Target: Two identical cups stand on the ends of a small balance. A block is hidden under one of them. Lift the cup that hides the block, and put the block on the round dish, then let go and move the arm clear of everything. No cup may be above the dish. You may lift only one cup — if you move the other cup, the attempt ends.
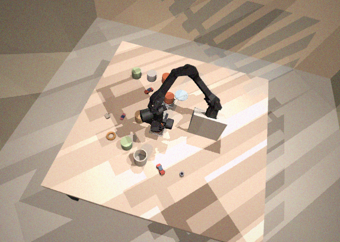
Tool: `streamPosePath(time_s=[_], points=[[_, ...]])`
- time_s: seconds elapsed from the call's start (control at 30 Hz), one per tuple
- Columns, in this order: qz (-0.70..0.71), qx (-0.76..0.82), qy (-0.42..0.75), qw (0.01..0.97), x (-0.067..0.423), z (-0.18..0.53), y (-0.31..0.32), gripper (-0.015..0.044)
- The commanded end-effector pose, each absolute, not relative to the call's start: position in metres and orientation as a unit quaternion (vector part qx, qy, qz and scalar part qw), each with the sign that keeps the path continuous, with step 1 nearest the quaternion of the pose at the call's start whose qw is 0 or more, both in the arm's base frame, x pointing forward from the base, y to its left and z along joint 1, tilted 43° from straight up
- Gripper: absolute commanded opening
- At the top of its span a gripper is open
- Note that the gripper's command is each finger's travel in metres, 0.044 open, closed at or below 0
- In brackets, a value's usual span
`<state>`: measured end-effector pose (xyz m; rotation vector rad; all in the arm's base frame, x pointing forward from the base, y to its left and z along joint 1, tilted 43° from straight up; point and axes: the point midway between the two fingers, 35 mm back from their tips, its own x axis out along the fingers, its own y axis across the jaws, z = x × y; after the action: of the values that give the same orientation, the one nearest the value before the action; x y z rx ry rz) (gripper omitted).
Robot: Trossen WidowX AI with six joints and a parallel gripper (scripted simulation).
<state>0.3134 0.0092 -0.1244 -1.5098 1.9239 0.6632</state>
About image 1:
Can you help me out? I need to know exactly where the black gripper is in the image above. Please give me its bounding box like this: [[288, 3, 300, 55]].
[[145, 117, 174, 130]]

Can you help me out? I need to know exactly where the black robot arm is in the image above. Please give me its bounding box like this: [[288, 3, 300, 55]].
[[140, 64, 222, 132]]

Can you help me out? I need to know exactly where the pink and blue eraser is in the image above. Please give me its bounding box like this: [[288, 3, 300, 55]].
[[120, 113, 126, 120]]

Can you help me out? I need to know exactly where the green cylinder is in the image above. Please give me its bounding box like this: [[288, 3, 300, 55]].
[[120, 136, 132, 151], [132, 67, 141, 79]]

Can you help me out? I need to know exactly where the red toy car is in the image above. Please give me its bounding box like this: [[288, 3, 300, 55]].
[[144, 87, 154, 94], [156, 164, 165, 175]]

